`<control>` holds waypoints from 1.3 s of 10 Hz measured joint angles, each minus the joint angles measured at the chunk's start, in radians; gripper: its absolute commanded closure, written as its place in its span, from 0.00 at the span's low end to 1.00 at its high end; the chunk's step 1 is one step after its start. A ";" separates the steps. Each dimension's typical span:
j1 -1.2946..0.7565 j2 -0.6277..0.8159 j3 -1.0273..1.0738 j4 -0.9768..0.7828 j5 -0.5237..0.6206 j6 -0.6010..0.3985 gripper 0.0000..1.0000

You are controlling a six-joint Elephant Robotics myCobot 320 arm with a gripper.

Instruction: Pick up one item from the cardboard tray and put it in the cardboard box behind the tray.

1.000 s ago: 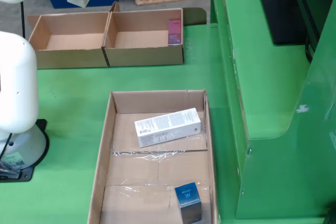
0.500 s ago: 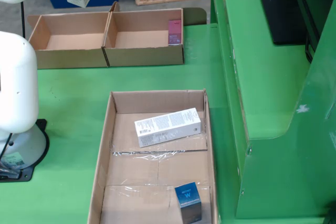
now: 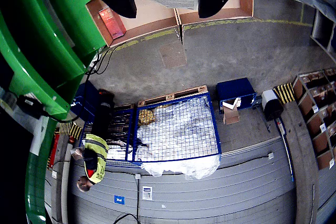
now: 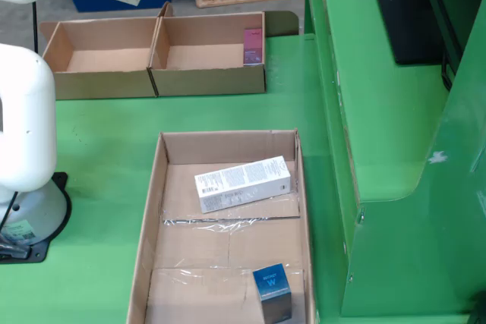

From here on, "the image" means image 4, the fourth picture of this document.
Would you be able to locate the open cardboard box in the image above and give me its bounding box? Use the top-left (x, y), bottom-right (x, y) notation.
top-left (39, 16), bottom-right (160, 100)
top-left (147, 2), bottom-right (300, 97)

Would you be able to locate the blue W cube box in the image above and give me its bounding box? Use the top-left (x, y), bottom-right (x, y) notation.
top-left (252, 263), bottom-right (293, 324)

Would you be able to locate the green metal cabinet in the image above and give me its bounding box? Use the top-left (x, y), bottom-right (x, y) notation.
top-left (303, 0), bottom-right (486, 324)

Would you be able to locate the large cardboard tray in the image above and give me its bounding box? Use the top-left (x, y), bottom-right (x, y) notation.
top-left (126, 129), bottom-right (318, 324)

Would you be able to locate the black monitor panel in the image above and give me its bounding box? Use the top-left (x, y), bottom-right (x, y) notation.
top-left (366, 0), bottom-right (464, 66)

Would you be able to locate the long white text box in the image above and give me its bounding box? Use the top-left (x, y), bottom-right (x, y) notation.
top-left (194, 155), bottom-right (292, 214)

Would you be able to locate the pink product box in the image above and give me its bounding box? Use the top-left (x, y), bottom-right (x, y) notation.
top-left (242, 27), bottom-right (265, 66)

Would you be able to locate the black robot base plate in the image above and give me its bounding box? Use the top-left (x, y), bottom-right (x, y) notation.
top-left (0, 171), bottom-right (73, 264)

